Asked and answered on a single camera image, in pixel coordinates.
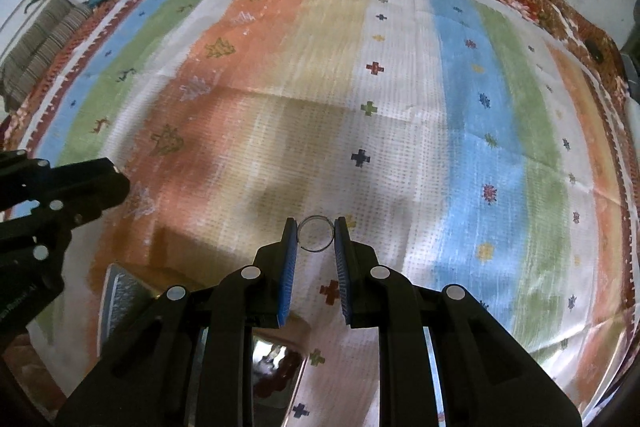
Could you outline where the grey striped folded cloth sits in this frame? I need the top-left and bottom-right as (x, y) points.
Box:
(1, 0), (92, 113)

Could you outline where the clear glass ring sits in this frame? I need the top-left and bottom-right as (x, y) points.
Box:
(297, 215), (335, 254)

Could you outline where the silver metal tin box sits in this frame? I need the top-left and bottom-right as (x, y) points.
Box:
(96, 263), (157, 357)

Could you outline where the striped colourful cloth mat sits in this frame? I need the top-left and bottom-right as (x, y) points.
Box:
(21, 0), (639, 426)

